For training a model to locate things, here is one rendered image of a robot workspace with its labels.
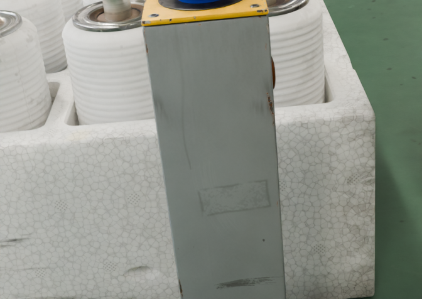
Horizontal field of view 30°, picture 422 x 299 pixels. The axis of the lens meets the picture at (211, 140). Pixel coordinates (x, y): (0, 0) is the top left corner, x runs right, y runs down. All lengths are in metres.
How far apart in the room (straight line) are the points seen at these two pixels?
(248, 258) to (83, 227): 0.19
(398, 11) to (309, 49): 0.75
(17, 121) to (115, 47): 0.11
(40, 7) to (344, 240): 0.35
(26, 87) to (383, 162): 0.43
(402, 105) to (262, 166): 0.58
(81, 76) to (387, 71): 0.60
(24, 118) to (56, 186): 0.07
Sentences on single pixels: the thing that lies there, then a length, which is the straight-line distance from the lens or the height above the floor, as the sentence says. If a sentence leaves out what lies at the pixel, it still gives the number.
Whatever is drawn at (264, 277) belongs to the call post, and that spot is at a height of 0.13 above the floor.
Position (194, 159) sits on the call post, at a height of 0.23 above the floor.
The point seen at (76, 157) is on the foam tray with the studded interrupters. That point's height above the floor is 0.16.
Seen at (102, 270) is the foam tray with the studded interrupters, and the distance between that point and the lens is 0.68.
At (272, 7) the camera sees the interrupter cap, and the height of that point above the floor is 0.25.
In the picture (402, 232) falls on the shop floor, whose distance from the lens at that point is 0.79.
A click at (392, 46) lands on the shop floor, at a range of 1.23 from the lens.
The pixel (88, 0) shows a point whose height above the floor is 0.24.
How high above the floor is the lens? 0.45
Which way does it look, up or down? 28 degrees down
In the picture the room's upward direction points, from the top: 6 degrees counter-clockwise
